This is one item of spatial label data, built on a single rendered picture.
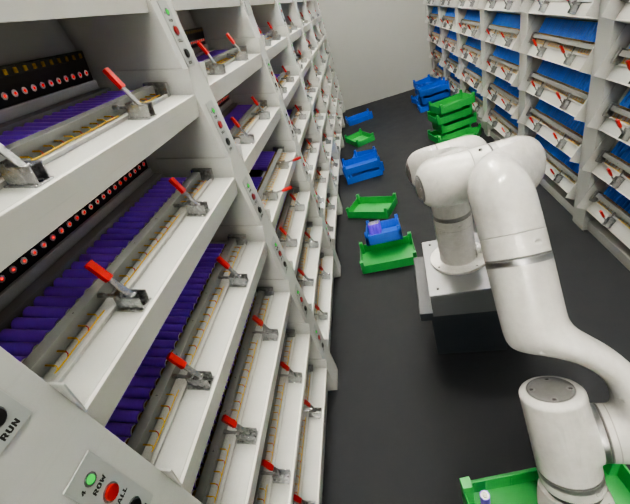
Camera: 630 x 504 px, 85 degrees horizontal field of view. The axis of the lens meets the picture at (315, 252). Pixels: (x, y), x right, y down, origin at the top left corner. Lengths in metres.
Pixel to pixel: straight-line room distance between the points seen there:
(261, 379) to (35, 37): 0.82
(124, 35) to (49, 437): 0.72
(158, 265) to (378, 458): 0.98
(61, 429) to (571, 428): 0.61
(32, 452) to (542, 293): 0.61
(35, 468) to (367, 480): 1.03
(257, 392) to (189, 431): 0.27
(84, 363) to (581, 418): 0.65
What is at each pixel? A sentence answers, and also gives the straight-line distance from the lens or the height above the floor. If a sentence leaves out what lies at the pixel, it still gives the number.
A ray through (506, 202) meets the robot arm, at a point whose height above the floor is 0.92.
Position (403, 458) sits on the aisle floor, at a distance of 1.32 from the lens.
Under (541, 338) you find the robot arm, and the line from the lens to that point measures 0.58.
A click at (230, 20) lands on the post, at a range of 1.54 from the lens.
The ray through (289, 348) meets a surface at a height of 0.37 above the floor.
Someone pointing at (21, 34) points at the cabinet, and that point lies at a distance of 0.88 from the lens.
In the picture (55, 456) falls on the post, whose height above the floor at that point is 0.95.
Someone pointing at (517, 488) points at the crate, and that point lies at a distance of 0.95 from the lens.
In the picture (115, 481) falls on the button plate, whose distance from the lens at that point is 0.51.
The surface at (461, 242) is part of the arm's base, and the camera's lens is 1.21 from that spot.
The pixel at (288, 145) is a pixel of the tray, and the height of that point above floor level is 0.79.
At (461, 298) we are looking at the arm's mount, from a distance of 1.20.
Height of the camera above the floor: 1.21
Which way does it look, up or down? 33 degrees down
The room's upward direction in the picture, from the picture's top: 21 degrees counter-clockwise
